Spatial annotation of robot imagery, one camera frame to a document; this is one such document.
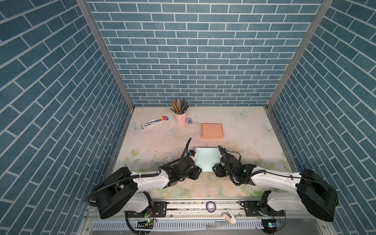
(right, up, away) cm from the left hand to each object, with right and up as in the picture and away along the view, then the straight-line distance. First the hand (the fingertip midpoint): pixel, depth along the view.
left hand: (199, 170), depth 84 cm
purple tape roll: (+6, -16, -9) cm, 19 cm away
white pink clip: (+13, -17, -14) cm, 26 cm away
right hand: (+8, +2, +1) cm, 8 cm away
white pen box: (-34, +28, +24) cm, 50 cm away
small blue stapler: (-7, +29, +24) cm, 38 cm away
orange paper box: (+10, +22, +18) cm, 30 cm away
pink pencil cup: (-13, +30, +20) cm, 38 cm away
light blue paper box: (+4, +6, +5) cm, 9 cm away
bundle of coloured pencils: (-14, +40, +21) cm, 47 cm away
